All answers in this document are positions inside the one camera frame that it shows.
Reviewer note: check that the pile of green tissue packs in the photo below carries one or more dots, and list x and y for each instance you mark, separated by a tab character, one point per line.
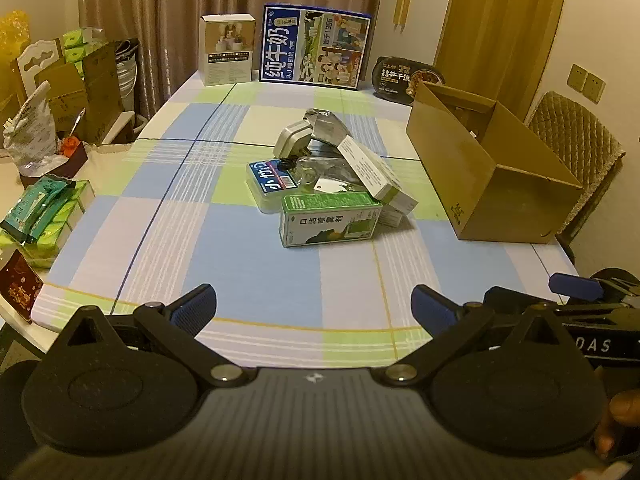
80	42

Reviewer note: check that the white carved chair back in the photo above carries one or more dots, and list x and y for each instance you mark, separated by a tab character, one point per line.
37	57

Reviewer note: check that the silver foil bag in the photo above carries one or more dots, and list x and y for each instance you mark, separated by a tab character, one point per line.
327	127

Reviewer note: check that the person's right hand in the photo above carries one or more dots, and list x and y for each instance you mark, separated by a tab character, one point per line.
622	420

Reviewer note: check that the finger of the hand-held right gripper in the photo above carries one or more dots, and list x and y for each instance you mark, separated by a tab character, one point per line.
575	285
510	297

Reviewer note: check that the small orange toy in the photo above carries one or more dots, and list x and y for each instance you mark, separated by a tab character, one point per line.
70	146

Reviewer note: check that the white power adapter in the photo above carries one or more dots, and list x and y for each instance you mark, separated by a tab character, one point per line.
292	140

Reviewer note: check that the red printed packet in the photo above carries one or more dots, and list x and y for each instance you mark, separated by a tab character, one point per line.
17	285

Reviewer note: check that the blue plastic case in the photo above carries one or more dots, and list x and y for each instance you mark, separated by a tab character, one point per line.
265	185

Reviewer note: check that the yellow plastic bag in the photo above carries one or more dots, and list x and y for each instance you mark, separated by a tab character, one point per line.
12	45

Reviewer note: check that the white product box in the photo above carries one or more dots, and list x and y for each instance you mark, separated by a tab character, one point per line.
227	50

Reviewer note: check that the white box green edge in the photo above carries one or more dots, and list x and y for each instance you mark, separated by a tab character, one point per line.
372	170

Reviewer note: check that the dark brown small box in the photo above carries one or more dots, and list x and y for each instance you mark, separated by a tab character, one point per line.
55	170

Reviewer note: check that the white paper tag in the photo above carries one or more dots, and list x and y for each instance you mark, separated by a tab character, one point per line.
325	185

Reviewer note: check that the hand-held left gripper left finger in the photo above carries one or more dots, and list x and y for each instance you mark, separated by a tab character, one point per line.
195	307

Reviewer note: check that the small white box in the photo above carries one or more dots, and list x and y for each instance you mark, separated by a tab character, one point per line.
392	217

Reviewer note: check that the small brown cardboard box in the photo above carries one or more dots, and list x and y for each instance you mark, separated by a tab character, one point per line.
62	92

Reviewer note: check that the clear printed plastic bag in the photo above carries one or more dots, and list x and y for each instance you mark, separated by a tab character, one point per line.
30	130

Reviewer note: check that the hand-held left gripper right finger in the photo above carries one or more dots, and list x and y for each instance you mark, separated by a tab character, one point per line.
434	307

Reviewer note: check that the blue milk carton box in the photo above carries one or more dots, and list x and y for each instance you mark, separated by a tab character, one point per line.
315	45

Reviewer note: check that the stack of green tissue packs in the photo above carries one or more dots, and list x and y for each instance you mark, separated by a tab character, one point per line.
55	232

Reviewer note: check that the thin metal stick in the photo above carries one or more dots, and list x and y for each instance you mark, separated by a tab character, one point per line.
76	122

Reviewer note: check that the wall switch plate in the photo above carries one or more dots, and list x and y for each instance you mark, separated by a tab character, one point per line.
595	88
578	77

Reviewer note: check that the checked tablecloth covered desktop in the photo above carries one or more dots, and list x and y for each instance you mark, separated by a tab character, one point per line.
225	270

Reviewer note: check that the teal snack packet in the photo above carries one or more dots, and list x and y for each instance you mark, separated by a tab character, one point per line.
25	207
50	210

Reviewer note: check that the striped shopping bag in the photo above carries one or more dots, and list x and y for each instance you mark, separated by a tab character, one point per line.
126	72

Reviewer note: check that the tall brown cardboard box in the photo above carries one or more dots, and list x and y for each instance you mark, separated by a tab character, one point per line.
105	90

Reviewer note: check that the yellow wall ornament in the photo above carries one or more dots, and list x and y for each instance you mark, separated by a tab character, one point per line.
402	5

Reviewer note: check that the black instant rice bowl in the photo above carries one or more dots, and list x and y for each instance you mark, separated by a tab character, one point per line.
407	80

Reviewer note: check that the wooden door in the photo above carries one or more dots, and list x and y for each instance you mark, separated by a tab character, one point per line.
500	20

